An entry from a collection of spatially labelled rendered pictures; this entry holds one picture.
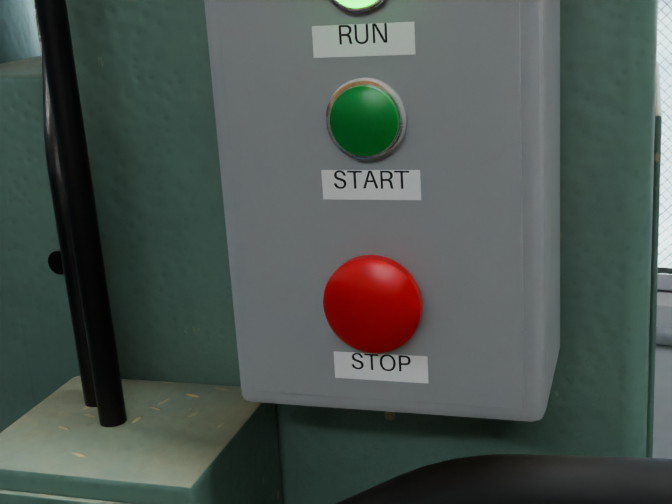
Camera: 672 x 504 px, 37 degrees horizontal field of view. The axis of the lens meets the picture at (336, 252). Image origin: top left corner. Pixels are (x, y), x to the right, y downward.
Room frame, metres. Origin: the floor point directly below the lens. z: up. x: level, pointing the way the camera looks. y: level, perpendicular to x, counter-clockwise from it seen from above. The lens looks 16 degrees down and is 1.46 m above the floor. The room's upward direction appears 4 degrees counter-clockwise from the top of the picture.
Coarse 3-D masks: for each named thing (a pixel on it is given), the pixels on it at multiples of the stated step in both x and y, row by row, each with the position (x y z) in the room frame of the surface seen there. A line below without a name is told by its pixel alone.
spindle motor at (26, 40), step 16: (0, 0) 0.52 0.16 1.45; (16, 0) 0.54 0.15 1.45; (32, 0) 0.57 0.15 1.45; (0, 16) 0.52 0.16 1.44; (16, 16) 0.54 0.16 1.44; (32, 16) 0.56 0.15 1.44; (0, 32) 0.52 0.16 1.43; (16, 32) 0.53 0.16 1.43; (32, 32) 0.55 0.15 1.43; (0, 48) 0.52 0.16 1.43; (16, 48) 0.53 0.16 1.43; (32, 48) 0.55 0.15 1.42
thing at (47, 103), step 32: (64, 0) 0.35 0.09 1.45; (64, 32) 0.35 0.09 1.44; (64, 64) 0.35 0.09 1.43; (64, 96) 0.35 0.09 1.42; (64, 128) 0.35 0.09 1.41; (64, 160) 0.35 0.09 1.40; (64, 192) 0.35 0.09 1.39; (64, 224) 0.36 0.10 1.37; (96, 224) 0.35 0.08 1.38; (64, 256) 0.37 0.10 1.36; (96, 256) 0.35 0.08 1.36; (96, 288) 0.34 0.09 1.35; (96, 320) 0.34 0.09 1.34; (96, 352) 0.34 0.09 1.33; (96, 384) 0.34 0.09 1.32
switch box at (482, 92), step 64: (256, 0) 0.30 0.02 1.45; (320, 0) 0.30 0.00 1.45; (448, 0) 0.29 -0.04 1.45; (512, 0) 0.28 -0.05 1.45; (256, 64) 0.30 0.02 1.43; (320, 64) 0.30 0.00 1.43; (384, 64) 0.29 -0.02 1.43; (448, 64) 0.29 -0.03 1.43; (512, 64) 0.28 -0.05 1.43; (256, 128) 0.30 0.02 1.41; (320, 128) 0.30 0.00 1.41; (448, 128) 0.29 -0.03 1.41; (512, 128) 0.28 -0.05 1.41; (256, 192) 0.30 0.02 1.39; (320, 192) 0.30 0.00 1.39; (448, 192) 0.29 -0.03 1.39; (512, 192) 0.28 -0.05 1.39; (256, 256) 0.30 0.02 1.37; (320, 256) 0.30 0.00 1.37; (384, 256) 0.29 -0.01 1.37; (448, 256) 0.29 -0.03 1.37; (512, 256) 0.28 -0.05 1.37; (256, 320) 0.30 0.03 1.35; (320, 320) 0.30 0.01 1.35; (448, 320) 0.29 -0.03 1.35; (512, 320) 0.28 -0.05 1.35; (256, 384) 0.31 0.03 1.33; (320, 384) 0.30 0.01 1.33; (384, 384) 0.29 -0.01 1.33; (448, 384) 0.29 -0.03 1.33; (512, 384) 0.28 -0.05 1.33
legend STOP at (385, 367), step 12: (336, 360) 0.30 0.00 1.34; (348, 360) 0.30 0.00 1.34; (360, 360) 0.29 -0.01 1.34; (372, 360) 0.29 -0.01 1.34; (384, 360) 0.29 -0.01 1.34; (396, 360) 0.29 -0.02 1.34; (408, 360) 0.29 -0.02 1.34; (420, 360) 0.29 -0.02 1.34; (336, 372) 0.30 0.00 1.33; (348, 372) 0.30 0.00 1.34; (360, 372) 0.29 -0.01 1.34; (372, 372) 0.29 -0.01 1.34; (384, 372) 0.29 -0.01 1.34; (396, 372) 0.29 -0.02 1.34; (408, 372) 0.29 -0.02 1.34; (420, 372) 0.29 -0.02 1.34
